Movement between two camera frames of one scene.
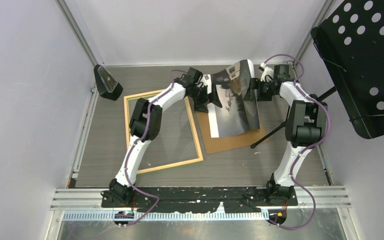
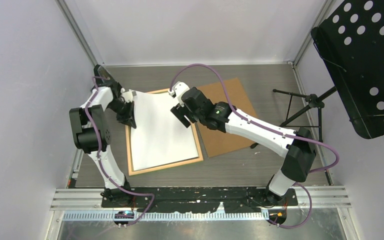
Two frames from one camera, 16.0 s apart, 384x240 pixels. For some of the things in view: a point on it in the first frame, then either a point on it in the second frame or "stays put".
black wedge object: (108, 86) stays put
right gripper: (255, 84) → (180, 112)
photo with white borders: (239, 113) → (160, 137)
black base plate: (198, 200) stays put
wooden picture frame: (126, 99) stays put
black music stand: (361, 44) stays put
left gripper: (201, 106) → (132, 122)
